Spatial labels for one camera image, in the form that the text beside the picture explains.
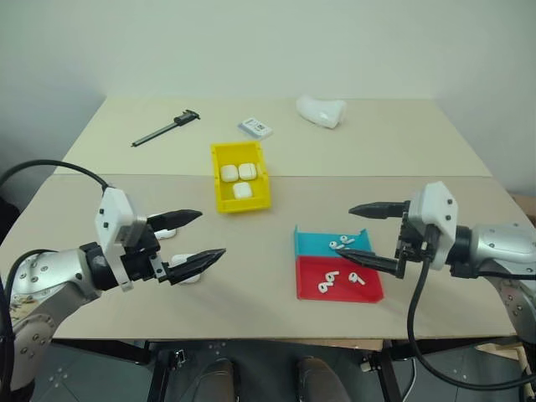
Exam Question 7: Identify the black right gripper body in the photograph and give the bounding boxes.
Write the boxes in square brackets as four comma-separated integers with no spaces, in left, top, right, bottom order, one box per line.
[394,200,436,262]

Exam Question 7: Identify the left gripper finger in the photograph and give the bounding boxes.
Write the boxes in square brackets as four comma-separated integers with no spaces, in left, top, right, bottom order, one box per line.
[167,248,228,286]
[147,209,205,232]

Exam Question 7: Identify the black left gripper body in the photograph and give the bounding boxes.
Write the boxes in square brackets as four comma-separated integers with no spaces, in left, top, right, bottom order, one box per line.
[120,224,172,284]

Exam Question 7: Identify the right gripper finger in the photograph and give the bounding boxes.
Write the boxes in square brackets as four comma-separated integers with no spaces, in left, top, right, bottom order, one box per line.
[348,200,406,220]
[334,249,407,279]

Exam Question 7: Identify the yellow plastic bin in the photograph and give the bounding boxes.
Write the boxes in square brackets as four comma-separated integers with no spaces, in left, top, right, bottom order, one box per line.
[209,141,273,215]

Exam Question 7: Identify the small white card packet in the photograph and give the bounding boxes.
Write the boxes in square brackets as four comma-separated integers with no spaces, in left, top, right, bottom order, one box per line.
[237,117,275,140]

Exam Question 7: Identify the red plastic tray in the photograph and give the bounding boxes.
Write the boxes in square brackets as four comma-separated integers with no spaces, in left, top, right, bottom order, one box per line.
[295,254,385,302]

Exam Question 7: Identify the blue plastic tray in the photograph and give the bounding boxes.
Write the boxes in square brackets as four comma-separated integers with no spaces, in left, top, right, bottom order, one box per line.
[292,224,376,258]

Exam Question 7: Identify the black digital caliper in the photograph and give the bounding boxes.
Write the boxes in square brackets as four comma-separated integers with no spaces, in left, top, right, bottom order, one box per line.
[130,108,202,148]

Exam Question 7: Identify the white plastic bag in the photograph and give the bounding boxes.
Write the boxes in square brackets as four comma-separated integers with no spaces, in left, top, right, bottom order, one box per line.
[295,95,348,130]

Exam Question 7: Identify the dark rounded shape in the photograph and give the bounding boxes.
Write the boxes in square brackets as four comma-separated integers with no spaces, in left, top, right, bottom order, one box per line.
[296,356,351,402]
[194,358,236,402]

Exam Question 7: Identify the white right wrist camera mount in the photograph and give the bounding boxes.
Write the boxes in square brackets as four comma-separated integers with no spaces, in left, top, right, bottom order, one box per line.
[407,181,460,270]

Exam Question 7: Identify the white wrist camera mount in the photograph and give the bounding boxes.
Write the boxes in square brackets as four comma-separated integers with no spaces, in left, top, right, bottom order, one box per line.
[94,187,148,293]
[407,181,460,270]

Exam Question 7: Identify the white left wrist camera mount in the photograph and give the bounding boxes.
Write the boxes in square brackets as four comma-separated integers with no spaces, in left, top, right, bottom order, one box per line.
[94,187,148,293]

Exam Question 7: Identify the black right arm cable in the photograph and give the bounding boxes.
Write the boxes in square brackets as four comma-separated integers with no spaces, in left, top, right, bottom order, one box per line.
[406,225,536,394]

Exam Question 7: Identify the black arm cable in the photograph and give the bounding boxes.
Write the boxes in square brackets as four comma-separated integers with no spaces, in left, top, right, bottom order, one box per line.
[0,160,115,361]
[406,225,536,394]

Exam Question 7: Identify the black table frame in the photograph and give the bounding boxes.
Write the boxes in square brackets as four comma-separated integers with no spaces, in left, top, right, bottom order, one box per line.
[49,337,523,402]

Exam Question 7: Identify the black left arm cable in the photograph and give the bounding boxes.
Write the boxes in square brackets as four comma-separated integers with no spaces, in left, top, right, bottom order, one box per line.
[0,160,115,361]

